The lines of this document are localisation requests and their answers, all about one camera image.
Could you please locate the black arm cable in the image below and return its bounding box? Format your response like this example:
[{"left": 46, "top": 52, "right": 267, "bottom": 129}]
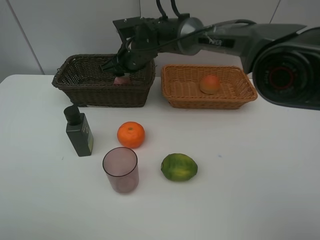
[{"left": 156, "top": 0, "right": 182, "bottom": 20}]

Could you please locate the dark brown wicker basket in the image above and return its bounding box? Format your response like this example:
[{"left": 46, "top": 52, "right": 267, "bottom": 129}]
[{"left": 52, "top": 54, "right": 156, "bottom": 108}]

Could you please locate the dark green pump bottle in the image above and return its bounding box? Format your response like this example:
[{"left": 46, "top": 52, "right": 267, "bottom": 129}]
[{"left": 63, "top": 105, "right": 94, "bottom": 157}]

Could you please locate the green lime fruit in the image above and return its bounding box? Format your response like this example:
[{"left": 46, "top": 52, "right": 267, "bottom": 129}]
[{"left": 160, "top": 153, "right": 198, "bottom": 182}]

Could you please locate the translucent purple plastic cup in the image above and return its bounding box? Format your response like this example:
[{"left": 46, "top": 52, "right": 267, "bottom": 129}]
[{"left": 102, "top": 147, "right": 139, "bottom": 194}]

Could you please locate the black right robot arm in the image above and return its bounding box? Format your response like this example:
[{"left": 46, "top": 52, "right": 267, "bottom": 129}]
[{"left": 101, "top": 14, "right": 320, "bottom": 110}]

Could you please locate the pink squeeze bottle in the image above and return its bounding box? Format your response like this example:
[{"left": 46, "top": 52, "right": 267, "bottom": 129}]
[{"left": 113, "top": 75, "right": 131, "bottom": 85}]

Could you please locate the red-orange peach fruit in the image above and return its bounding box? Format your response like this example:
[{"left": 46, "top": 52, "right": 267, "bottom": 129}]
[{"left": 199, "top": 75, "right": 221, "bottom": 95}]

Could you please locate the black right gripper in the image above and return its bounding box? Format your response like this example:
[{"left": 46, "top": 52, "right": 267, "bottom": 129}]
[{"left": 100, "top": 37, "right": 158, "bottom": 78}]

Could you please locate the tan wicker basket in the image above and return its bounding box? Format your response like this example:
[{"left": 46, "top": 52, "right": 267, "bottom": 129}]
[{"left": 161, "top": 64, "right": 258, "bottom": 110}]

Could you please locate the orange mandarin fruit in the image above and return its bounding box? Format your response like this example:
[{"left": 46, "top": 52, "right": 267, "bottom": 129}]
[{"left": 117, "top": 121, "right": 145, "bottom": 149}]

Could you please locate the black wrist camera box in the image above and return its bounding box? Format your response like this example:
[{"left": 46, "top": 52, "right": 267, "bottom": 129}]
[{"left": 112, "top": 16, "right": 150, "bottom": 42}]

